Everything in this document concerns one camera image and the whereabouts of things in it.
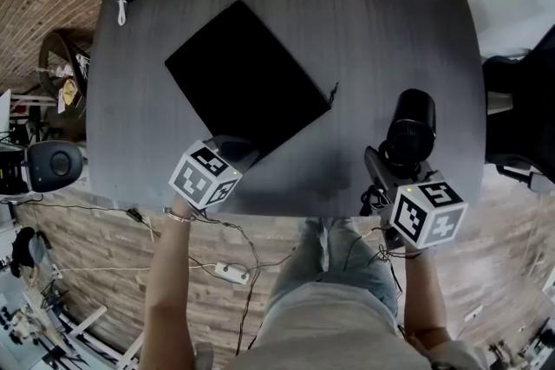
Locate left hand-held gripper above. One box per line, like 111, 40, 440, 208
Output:
167, 134, 261, 211

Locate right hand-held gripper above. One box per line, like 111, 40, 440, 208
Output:
363, 146, 469, 250

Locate black fabric drawstring pouch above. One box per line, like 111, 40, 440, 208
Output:
163, 0, 340, 164

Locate person's right forearm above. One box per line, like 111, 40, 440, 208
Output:
401, 244, 452, 343

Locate person's left forearm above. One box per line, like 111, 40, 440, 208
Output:
140, 194, 205, 370

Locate person's blue jeans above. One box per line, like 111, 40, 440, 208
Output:
259, 216, 400, 317

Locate white power strip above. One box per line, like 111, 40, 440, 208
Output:
215, 261, 251, 285

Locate black office chair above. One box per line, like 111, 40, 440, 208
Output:
480, 25, 555, 191

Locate person's grey shirt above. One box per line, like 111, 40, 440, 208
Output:
225, 281, 491, 370

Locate yellow snack packet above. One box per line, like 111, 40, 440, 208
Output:
62, 77, 80, 106

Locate white black mobile robot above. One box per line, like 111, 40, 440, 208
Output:
0, 138, 86, 204

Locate white desk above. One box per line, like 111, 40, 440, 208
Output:
0, 88, 60, 125

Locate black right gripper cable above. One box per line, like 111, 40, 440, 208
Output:
344, 229, 418, 274

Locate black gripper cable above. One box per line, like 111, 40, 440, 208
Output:
190, 214, 294, 359
344, 229, 418, 274

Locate silver bracelet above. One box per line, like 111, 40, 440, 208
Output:
163, 206, 199, 224

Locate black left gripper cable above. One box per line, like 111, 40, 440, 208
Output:
190, 214, 294, 359

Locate black cable with adapter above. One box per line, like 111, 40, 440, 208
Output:
8, 201, 161, 239

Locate white floor cable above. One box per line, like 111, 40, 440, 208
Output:
54, 263, 220, 276

